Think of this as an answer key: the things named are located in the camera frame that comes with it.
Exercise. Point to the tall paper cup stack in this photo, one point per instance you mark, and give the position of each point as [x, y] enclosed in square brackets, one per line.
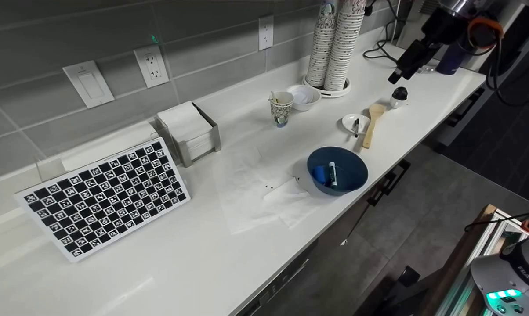
[345, 45]
[321, 45]

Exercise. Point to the small white plate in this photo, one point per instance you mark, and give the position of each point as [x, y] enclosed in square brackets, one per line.
[350, 121]

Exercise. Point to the blue block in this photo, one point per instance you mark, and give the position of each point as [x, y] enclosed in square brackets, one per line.
[321, 174]

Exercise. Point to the green-capped white marker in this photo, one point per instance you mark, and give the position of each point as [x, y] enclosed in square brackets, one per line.
[333, 174]

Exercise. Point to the black and grey marker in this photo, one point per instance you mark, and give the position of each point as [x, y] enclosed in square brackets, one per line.
[356, 128]

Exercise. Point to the white round cup tray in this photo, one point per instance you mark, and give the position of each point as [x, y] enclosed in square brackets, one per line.
[340, 91]

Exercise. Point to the blue bowl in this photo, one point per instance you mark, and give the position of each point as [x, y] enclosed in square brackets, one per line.
[345, 166]

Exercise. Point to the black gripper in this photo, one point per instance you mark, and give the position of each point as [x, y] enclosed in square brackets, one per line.
[419, 54]

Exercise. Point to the metal napkin dispenser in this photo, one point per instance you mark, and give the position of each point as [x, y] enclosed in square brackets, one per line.
[185, 124]

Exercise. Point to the wooden spoon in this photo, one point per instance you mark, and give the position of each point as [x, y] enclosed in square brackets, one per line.
[373, 116]

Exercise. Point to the small white bowl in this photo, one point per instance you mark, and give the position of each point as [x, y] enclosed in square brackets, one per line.
[305, 96]

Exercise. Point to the black-white checker calibration board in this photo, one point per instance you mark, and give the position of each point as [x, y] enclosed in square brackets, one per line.
[103, 195]

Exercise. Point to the white wall outlet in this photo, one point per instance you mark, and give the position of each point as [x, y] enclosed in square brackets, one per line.
[152, 65]
[266, 31]

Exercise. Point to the white light switch plate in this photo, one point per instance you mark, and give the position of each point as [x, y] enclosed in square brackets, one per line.
[89, 82]

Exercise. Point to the white paper sheet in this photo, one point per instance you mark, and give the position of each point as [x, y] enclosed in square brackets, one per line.
[247, 198]

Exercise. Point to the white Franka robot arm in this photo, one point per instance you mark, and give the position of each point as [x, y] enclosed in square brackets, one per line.
[451, 17]

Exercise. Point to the black object in cup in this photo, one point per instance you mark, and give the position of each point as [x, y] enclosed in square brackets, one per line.
[400, 91]

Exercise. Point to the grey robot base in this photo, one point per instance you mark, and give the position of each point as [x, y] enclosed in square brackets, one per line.
[510, 281]

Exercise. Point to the dark blue cup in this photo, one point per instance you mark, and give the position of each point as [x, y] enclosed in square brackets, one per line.
[451, 61]

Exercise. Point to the white espresso cup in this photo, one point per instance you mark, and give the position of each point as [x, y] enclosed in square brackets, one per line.
[400, 102]

